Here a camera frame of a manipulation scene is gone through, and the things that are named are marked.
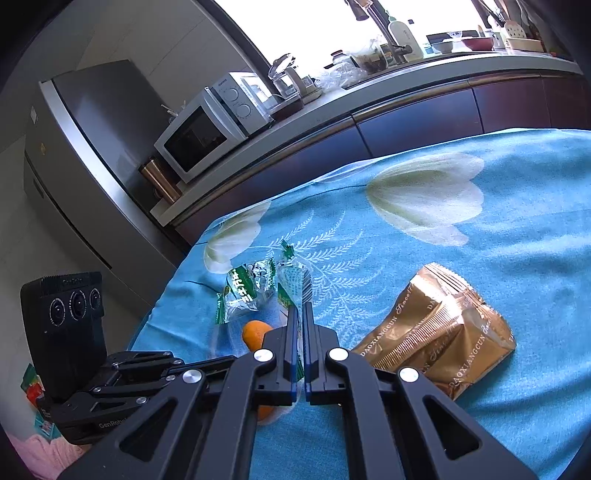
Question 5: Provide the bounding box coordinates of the brown glass jar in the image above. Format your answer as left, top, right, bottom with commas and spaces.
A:
351, 51, 384, 75

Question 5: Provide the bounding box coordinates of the glass electric kettle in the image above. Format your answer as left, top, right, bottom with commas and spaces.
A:
269, 53, 308, 104

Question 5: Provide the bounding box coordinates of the silver refrigerator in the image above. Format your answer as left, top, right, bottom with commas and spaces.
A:
23, 59, 190, 319

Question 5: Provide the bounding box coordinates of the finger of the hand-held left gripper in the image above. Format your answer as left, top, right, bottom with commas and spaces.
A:
107, 350, 236, 376
69, 374, 182, 408

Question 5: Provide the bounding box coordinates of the clear plastic bag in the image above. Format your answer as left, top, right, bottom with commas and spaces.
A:
318, 60, 370, 90

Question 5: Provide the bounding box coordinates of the white soap bottle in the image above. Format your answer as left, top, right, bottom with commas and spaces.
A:
388, 16, 424, 61

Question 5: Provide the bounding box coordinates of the person's left forearm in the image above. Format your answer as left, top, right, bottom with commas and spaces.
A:
9, 436, 88, 480

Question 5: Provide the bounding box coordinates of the white bowl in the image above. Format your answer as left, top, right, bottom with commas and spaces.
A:
427, 30, 462, 54

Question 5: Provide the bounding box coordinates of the cream cutlery holder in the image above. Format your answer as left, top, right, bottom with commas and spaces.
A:
503, 21, 546, 52

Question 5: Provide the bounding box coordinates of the teal printed packet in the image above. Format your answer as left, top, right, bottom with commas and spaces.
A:
34, 408, 58, 439

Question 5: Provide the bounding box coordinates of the white microwave oven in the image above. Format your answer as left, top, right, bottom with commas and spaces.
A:
154, 71, 273, 184

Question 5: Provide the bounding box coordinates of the gold snack wrapper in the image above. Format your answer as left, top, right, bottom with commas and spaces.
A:
350, 262, 516, 401

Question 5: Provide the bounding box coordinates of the steel kitchen faucet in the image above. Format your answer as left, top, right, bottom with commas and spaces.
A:
348, 0, 416, 65

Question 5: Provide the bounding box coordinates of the dark red container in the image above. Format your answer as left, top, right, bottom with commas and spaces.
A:
272, 97, 305, 117

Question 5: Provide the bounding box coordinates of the red green packet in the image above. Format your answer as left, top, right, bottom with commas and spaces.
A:
19, 364, 44, 407

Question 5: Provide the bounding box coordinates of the kitchen window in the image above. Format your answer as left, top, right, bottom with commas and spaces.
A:
215, 0, 490, 75

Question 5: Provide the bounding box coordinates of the copper steel tumbler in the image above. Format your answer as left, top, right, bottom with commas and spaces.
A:
139, 157, 183, 204

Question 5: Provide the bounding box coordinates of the green white candy wrapper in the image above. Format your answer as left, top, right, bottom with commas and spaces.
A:
213, 258, 278, 326

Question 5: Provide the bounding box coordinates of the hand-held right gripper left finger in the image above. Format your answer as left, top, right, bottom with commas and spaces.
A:
58, 305, 303, 480

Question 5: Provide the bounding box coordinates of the tangerine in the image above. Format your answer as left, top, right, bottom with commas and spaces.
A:
241, 320, 278, 422

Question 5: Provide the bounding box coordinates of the clear green printed wrapper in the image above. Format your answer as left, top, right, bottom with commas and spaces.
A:
276, 240, 315, 333

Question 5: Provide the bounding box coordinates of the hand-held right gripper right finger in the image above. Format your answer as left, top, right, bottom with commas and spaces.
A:
302, 302, 539, 480

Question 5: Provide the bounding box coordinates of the kitchen counter with cabinets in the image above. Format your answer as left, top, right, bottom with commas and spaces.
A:
148, 51, 591, 250

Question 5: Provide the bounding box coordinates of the blue floral tablecloth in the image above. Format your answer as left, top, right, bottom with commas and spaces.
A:
127, 128, 591, 480

